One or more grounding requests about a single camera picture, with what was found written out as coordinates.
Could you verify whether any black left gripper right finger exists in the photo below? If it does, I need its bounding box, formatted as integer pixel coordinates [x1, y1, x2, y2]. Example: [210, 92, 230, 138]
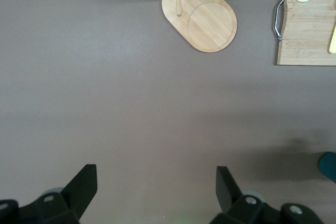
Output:
[209, 166, 323, 224]

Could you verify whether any wooden mug tree rack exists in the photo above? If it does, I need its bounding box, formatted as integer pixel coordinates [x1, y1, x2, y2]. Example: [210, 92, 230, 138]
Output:
[124, 0, 238, 54]

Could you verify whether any bamboo cutting board metal handle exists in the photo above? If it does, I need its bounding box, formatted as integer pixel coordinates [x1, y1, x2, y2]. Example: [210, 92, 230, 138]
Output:
[274, 0, 336, 66]

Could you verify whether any yellow plastic fork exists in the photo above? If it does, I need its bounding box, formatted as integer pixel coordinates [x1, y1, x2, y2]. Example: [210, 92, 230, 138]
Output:
[329, 22, 336, 54]

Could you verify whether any dark teal ribbed mug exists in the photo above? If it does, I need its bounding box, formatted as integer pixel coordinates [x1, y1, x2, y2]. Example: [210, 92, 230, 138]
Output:
[319, 152, 336, 184]

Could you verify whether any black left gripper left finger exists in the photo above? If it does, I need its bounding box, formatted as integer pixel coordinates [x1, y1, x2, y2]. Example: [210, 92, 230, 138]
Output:
[0, 164, 98, 224]

